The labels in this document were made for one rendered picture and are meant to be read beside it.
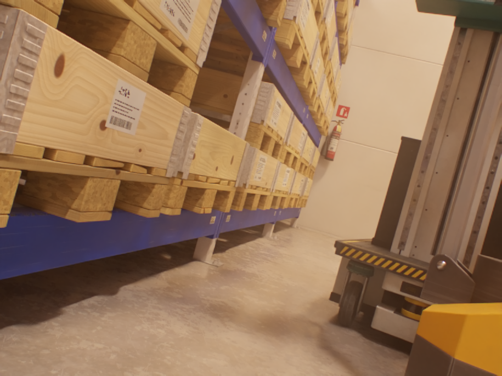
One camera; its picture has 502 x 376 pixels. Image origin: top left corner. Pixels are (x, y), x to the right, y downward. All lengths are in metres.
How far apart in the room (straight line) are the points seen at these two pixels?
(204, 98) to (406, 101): 4.31
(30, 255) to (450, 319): 0.84
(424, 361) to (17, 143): 0.80
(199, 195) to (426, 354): 1.19
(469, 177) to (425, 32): 5.69
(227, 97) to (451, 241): 1.66
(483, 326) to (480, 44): 1.66
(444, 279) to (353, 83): 5.56
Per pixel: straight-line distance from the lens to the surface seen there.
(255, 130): 2.64
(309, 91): 3.95
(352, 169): 6.59
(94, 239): 1.40
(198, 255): 2.57
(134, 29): 1.17
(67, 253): 1.31
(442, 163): 2.33
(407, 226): 2.27
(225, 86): 2.72
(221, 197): 2.34
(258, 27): 2.37
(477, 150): 1.35
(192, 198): 1.98
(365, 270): 2.07
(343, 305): 2.05
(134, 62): 1.19
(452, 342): 0.98
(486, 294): 1.28
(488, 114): 1.37
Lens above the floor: 0.47
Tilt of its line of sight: level
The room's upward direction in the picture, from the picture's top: 16 degrees clockwise
